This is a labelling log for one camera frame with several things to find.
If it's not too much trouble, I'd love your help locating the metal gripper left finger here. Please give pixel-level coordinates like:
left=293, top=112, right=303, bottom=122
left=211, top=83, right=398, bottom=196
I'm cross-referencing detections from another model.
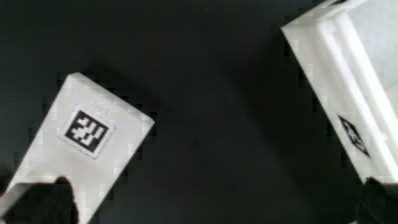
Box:
left=3, top=176, right=79, bottom=224

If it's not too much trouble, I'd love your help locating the white cabinet body box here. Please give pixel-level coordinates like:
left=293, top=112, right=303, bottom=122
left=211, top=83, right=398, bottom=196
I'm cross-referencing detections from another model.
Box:
left=280, top=0, right=398, bottom=184

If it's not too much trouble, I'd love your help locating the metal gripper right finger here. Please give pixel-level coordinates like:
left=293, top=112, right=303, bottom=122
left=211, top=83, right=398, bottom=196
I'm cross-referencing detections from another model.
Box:
left=355, top=178, right=398, bottom=224

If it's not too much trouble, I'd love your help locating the white door panel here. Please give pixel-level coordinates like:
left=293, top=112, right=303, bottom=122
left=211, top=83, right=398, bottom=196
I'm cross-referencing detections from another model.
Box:
left=0, top=73, right=154, bottom=224

